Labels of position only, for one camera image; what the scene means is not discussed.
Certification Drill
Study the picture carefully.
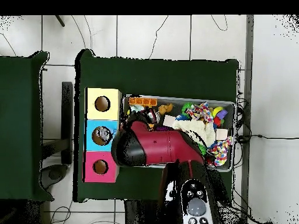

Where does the black cable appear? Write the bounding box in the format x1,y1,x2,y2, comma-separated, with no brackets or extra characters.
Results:
235,134,299,144

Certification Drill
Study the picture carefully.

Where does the wide orange toy brick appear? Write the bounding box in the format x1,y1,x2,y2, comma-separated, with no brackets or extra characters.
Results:
128,96,158,107

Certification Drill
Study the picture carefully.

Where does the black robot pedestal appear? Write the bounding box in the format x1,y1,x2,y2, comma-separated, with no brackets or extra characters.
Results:
123,199,162,224

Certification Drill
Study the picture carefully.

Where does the wooden box with three holes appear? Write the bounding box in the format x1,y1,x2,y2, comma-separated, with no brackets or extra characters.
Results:
82,87,123,183

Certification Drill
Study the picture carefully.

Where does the colourful spotted cloth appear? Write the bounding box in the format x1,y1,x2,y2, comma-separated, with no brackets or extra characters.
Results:
206,136,233,167
185,101,214,123

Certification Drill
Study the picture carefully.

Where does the shallow metal mesh bin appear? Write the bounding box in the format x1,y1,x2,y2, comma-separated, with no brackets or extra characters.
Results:
118,94,237,173

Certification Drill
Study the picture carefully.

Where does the mint green cloth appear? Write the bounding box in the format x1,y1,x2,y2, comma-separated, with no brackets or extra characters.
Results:
129,104,145,113

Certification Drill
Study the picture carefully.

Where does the cream muslin cloth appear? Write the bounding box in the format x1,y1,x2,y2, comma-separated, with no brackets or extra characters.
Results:
172,118,217,146

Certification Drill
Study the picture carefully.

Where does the clear plastic bottle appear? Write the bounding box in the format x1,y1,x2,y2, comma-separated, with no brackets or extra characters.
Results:
94,127,115,144

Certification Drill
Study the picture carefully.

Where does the grey metal bar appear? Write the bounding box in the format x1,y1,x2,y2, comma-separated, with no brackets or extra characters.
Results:
240,15,255,222

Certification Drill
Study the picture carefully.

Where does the dark green side table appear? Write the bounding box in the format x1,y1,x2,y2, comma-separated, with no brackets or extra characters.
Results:
0,50,54,202

